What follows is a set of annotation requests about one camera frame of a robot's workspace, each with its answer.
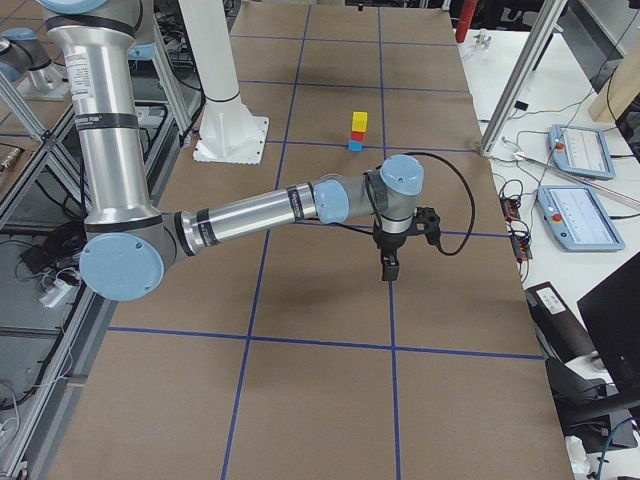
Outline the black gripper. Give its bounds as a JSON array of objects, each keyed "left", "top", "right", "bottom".
[{"left": 373, "top": 225, "right": 414, "bottom": 281}]

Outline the blue wooden block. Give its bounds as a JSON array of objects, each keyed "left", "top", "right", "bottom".
[{"left": 348, "top": 140, "right": 363, "bottom": 152}]

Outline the red wooden block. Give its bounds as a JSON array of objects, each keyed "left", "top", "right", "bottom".
[{"left": 349, "top": 131, "right": 365, "bottom": 143}]

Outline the yellow wooden block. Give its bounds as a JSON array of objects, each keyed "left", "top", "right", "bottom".
[{"left": 351, "top": 111, "right": 368, "bottom": 133}]

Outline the black desktop box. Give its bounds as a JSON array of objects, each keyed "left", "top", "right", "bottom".
[{"left": 525, "top": 282, "right": 595, "bottom": 363}]

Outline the near teach pendant tablet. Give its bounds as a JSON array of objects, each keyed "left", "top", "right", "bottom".
[{"left": 537, "top": 185, "right": 625, "bottom": 252}]

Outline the teach pendant tablet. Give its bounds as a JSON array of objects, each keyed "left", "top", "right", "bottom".
[
  {"left": 548, "top": 124, "right": 616, "bottom": 180},
  {"left": 537, "top": 185, "right": 625, "bottom": 252}
]

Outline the far teach pendant tablet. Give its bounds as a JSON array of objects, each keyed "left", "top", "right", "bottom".
[{"left": 548, "top": 124, "right": 616, "bottom": 180}]

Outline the black computer monitor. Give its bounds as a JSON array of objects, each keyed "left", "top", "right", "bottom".
[{"left": 575, "top": 252, "right": 640, "bottom": 396}]

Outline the red fire extinguisher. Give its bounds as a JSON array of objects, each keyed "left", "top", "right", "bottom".
[{"left": 455, "top": 0, "right": 478, "bottom": 43}]

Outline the white power strip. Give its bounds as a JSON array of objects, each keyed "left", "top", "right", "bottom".
[{"left": 39, "top": 279, "right": 72, "bottom": 308}]

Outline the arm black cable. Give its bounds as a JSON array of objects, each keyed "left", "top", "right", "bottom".
[{"left": 384, "top": 151, "right": 476, "bottom": 257}]

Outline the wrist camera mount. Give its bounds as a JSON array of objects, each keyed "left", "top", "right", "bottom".
[{"left": 410, "top": 207, "right": 441, "bottom": 247}]

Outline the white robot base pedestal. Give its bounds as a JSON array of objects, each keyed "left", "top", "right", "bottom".
[{"left": 179, "top": 0, "right": 269, "bottom": 165}]

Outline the aluminium frame post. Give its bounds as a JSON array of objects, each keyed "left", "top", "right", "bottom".
[{"left": 479, "top": 0, "right": 567, "bottom": 156}]

